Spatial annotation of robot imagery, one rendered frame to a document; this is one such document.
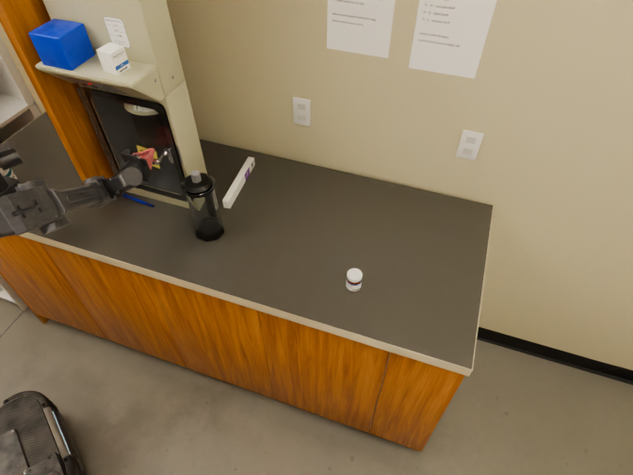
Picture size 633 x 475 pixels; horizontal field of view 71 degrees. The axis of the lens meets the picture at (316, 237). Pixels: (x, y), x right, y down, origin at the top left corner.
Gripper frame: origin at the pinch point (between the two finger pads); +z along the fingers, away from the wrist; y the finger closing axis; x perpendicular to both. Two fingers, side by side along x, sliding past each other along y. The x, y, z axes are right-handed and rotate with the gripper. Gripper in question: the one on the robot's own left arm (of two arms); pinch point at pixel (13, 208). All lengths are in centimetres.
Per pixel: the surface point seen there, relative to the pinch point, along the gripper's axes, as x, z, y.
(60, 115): -8.3, -20.9, 25.4
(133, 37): -40, -47, 33
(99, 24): -30, -50, 33
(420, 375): -137, 35, 5
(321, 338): -104, 31, 5
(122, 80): -42, -41, 22
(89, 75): -32, -41, 21
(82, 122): -8.3, -14.3, 31.9
